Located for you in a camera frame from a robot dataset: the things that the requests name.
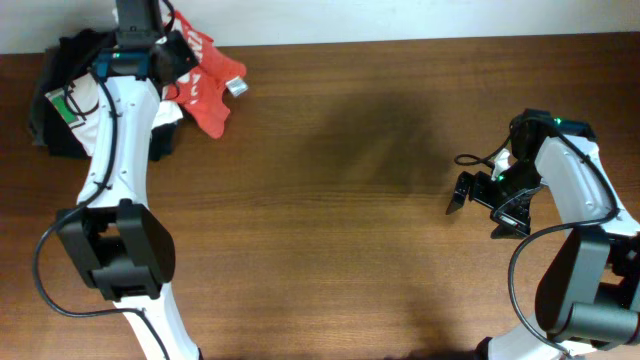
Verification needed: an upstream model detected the orange-red t-shirt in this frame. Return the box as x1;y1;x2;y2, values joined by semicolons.
163;11;248;139

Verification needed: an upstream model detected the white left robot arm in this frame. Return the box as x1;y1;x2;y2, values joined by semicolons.
54;31;202;359

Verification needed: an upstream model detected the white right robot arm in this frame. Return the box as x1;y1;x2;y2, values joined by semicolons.
447;118;639;359

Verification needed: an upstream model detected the folded black garment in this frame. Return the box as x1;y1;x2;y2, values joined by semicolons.
29;29;165;147

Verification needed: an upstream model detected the folded white t-shirt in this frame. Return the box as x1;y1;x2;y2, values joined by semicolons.
41;74;184;161

